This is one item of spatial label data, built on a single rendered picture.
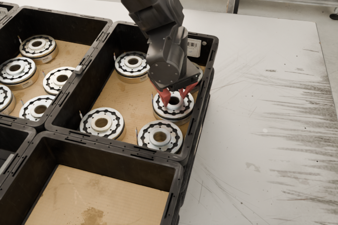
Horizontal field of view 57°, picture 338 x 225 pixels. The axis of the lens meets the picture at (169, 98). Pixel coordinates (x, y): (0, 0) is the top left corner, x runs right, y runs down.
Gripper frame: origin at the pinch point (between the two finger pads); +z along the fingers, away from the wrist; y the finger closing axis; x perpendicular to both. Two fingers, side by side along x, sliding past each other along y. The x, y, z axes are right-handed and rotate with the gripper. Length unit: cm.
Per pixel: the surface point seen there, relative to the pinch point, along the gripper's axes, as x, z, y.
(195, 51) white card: 11.8, -0.7, 14.2
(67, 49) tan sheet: 36.9, 3.5, -15.8
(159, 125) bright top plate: -4.5, 1.3, -6.4
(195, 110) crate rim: -9.7, -5.7, -0.3
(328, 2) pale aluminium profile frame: 86, 73, 191
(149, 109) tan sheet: 3.3, 4.1, -5.3
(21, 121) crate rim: 5.7, -6.1, -32.8
